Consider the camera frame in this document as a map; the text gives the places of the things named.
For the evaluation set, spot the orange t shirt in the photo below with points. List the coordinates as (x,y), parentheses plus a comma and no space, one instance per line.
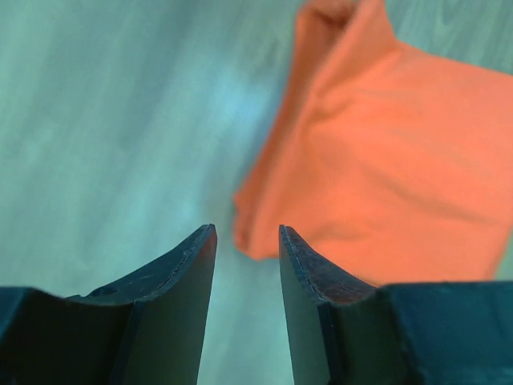
(393,163)

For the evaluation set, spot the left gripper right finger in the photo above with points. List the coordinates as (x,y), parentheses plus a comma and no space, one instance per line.
(342,330)

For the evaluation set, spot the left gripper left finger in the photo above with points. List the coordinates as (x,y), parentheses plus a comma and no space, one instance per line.
(144,328)

